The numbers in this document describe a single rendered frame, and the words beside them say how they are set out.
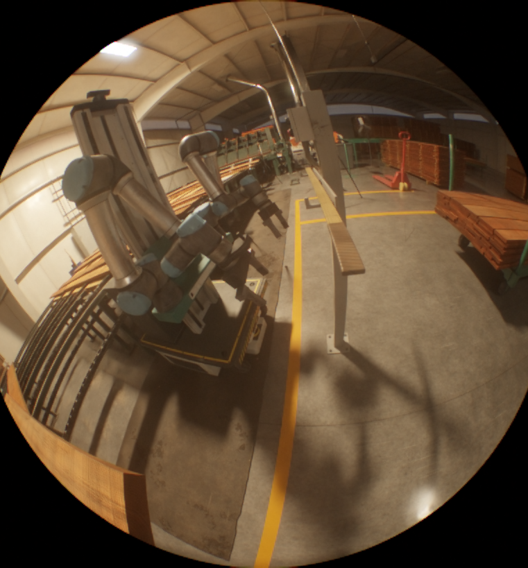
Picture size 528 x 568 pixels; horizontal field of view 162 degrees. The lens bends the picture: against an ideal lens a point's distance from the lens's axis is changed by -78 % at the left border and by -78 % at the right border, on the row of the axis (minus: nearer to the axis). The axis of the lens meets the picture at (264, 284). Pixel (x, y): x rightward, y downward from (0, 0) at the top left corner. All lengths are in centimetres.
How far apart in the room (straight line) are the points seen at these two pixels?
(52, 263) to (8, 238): 204
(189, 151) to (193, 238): 59
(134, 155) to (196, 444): 168
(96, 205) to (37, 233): 732
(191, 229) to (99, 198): 29
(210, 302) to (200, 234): 91
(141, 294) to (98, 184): 35
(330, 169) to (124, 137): 100
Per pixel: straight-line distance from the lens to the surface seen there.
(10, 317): 753
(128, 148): 114
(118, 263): 61
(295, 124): 60
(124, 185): 67
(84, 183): 55
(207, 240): 49
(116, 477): 37
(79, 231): 757
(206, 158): 109
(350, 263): 22
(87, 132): 103
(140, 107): 1069
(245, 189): 92
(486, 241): 176
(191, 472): 139
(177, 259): 53
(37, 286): 753
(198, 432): 136
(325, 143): 61
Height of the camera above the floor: 114
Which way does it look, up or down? 38 degrees down
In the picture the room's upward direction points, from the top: 21 degrees counter-clockwise
